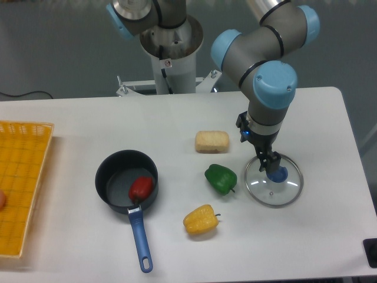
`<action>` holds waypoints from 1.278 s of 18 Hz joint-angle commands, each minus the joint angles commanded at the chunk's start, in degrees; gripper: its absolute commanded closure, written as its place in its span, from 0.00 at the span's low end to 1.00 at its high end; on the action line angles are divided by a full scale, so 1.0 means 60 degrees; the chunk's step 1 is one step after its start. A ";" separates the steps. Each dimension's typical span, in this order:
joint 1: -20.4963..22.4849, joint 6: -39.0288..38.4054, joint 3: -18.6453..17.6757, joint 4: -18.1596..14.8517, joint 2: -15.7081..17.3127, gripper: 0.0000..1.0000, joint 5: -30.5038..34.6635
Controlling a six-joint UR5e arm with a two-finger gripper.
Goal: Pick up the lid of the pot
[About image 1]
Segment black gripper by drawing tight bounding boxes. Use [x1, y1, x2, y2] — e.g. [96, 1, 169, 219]
[236, 111, 281, 175]

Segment glass pot lid blue knob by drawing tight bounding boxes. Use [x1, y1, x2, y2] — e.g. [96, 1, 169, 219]
[244, 154, 304, 208]

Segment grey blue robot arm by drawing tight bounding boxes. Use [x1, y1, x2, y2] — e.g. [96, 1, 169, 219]
[210, 1, 320, 177]

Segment green bell pepper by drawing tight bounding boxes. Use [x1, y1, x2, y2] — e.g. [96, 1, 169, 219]
[204, 164, 237, 196]

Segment beige bread loaf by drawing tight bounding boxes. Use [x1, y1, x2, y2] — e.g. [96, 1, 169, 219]
[194, 130, 230, 153]

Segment yellow bell pepper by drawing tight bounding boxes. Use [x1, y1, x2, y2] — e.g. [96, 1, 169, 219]
[183, 204, 221, 235]

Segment red bell pepper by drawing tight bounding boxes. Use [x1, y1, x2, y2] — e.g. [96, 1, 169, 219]
[128, 176, 153, 204]

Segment black device at table edge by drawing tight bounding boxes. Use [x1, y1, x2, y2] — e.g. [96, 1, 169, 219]
[363, 238, 377, 268]

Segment yellow woven basket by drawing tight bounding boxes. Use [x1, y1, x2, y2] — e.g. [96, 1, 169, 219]
[1, 120, 54, 258]

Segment white pedestal base bracket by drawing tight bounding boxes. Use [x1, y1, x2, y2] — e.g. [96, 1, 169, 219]
[115, 70, 223, 97]

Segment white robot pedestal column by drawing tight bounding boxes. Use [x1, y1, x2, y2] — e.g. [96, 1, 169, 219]
[140, 15, 203, 94]

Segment dark pot blue handle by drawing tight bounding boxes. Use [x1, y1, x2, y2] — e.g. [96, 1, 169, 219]
[95, 150, 158, 273]

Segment black cable on floor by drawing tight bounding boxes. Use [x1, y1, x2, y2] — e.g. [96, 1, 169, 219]
[0, 90, 54, 99]

